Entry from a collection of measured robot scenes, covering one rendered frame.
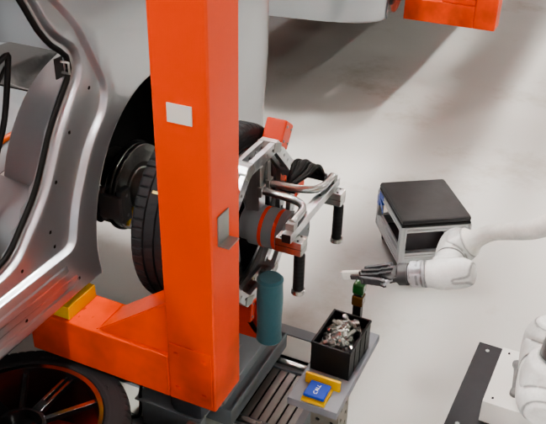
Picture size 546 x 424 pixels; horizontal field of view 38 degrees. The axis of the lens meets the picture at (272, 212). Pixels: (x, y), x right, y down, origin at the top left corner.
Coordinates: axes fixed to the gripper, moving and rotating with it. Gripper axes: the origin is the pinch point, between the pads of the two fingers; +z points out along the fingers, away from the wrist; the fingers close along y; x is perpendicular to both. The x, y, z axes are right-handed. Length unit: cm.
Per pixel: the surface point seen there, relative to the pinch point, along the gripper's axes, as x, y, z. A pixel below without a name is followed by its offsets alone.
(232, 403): 44, 18, 50
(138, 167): -44, -4, 73
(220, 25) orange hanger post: -101, 53, -3
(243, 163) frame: -50, 13, 22
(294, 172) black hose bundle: -37.1, -5.0, 13.7
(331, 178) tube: -32.7, -7.9, 2.4
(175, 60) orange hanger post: -96, 59, 7
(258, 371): 42, 1, 46
